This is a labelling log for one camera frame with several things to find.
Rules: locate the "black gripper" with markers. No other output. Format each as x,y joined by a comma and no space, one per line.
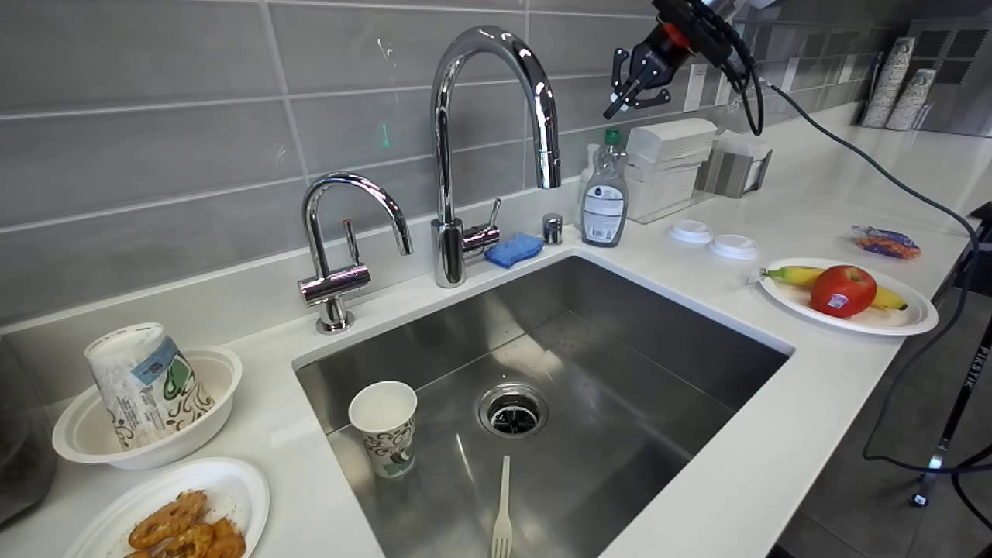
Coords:
678,36

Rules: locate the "green capped soap bottle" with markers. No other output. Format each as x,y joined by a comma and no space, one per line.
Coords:
605,203

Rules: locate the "white paper towel dispenser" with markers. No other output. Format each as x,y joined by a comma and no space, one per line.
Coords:
667,166

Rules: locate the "shiny grey napkin holder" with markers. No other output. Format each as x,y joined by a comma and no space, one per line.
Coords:
735,172

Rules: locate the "white round lid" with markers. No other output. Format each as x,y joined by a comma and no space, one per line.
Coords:
732,246
690,234

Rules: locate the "chrome round counter button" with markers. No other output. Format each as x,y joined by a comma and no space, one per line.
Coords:
554,232

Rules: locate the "tall chrome faucet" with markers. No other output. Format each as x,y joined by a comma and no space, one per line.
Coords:
445,157

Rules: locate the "blue sponge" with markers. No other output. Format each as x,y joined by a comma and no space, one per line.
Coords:
516,248

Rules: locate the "yellow banana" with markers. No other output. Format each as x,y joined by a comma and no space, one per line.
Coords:
791,273

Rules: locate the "stack of paper cups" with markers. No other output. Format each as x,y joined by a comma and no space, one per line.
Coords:
915,100
892,82

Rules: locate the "stainless steel sink basin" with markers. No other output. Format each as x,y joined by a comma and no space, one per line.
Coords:
621,360

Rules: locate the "white plate with fruit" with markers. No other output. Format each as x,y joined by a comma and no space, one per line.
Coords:
815,313

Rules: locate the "red apple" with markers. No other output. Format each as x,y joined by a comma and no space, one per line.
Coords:
844,292

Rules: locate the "colourful snack packet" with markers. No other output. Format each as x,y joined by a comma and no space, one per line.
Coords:
884,242

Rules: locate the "sink drain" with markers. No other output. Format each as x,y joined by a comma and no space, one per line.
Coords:
513,411

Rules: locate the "small chrome faucet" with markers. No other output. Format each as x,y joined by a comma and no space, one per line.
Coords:
313,236

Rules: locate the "small paper cup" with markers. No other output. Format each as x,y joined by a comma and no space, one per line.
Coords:
385,420

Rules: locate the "white plastic fork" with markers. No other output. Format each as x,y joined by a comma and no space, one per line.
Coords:
504,507

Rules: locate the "black tripod stand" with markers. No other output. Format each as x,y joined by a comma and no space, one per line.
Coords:
955,414

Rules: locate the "white paper bowl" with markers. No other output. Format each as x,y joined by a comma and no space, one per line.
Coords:
222,382

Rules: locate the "white plate with fried food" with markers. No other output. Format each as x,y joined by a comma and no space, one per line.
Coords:
227,492

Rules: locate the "printed paper cup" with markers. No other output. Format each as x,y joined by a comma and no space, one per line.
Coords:
142,382

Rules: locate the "fried food pieces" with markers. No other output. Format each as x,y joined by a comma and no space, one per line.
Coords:
188,528

